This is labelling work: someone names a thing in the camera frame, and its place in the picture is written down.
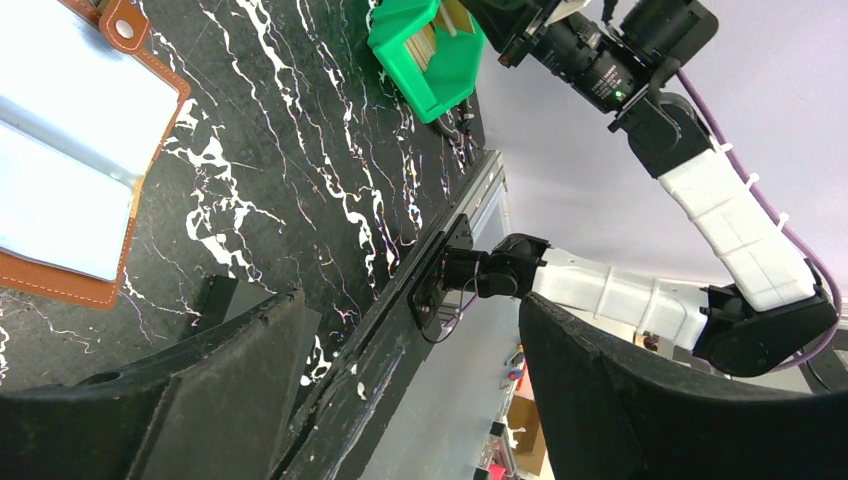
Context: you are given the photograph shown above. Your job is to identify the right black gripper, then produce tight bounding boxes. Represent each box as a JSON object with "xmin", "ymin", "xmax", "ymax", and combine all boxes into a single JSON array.
[{"xmin": 462, "ymin": 1, "xmax": 719, "ymax": 113}]

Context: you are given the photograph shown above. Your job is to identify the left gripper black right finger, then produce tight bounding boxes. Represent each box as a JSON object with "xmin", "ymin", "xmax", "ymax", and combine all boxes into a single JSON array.
[{"xmin": 519, "ymin": 294, "xmax": 847, "ymax": 479}]

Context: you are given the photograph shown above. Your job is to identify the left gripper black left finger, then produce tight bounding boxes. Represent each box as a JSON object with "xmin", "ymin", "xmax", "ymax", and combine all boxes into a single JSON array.
[{"xmin": 1, "ymin": 290, "xmax": 306, "ymax": 479}]

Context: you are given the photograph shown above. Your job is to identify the brown leather card holder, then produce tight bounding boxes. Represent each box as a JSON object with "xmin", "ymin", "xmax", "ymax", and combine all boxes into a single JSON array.
[{"xmin": 0, "ymin": 0, "xmax": 193, "ymax": 313}]

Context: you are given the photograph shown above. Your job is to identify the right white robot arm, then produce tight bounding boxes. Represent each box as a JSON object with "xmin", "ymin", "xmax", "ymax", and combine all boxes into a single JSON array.
[{"xmin": 468, "ymin": 1, "xmax": 842, "ymax": 377}]

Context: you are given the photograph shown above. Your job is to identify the cards in green tray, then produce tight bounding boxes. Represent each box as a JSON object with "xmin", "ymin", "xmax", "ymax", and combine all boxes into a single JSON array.
[{"xmin": 404, "ymin": 0, "xmax": 475, "ymax": 72}]

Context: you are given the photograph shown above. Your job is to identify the green plastic card tray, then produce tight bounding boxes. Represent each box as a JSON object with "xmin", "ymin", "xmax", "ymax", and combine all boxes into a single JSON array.
[{"xmin": 368, "ymin": 0, "xmax": 485, "ymax": 123}]

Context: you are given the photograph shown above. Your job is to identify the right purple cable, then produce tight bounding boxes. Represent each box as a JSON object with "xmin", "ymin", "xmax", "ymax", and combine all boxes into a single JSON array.
[{"xmin": 675, "ymin": 69, "xmax": 844, "ymax": 374}]

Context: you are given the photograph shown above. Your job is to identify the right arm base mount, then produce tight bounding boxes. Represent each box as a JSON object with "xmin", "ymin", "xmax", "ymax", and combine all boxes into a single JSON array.
[{"xmin": 407, "ymin": 213, "xmax": 473, "ymax": 333}]

